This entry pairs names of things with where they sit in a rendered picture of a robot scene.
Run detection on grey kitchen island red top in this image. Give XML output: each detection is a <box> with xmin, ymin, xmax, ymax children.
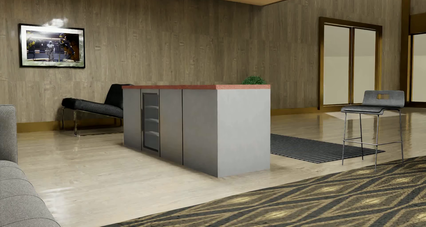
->
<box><xmin>122</xmin><ymin>84</ymin><xmax>271</xmax><ymax>178</ymax></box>

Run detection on green potted plant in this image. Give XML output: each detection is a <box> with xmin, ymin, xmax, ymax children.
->
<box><xmin>242</xmin><ymin>75</ymin><xmax>267</xmax><ymax>85</ymax></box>

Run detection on dark striped floor mat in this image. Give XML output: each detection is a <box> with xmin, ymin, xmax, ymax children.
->
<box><xmin>270</xmin><ymin>133</ymin><xmax>385</xmax><ymax>164</ymax></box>

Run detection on black chaise lounge chair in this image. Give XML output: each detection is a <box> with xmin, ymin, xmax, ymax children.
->
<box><xmin>61</xmin><ymin>84</ymin><xmax>134</xmax><ymax>136</ymax></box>

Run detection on patterned olive black carpet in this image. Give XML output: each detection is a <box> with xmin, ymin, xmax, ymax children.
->
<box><xmin>103</xmin><ymin>156</ymin><xmax>426</xmax><ymax>227</ymax></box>

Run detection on gold framed double glass door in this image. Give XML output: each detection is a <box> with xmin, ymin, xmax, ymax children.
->
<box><xmin>318</xmin><ymin>16</ymin><xmax>383</xmax><ymax>112</ymax></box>

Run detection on grey bar stool metal legs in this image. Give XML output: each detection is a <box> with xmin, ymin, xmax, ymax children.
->
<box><xmin>340</xmin><ymin>90</ymin><xmax>405</xmax><ymax>171</ymax></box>

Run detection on framed robot picture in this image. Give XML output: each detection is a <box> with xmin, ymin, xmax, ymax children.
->
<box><xmin>18</xmin><ymin>23</ymin><xmax>86</xmax><ymax>68</ymax></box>

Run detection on gold framed glass window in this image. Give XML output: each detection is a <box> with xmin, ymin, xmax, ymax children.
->
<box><xmin>408</xmin><ymin>32</ymin><xmax>426</xmax><ymax>104</ymax></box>

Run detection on grey fabric sofa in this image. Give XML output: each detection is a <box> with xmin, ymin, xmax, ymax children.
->
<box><xmin>0</xmin><ymin>104</ymin><xmax>61</xmax><ymax>227</ymax></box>

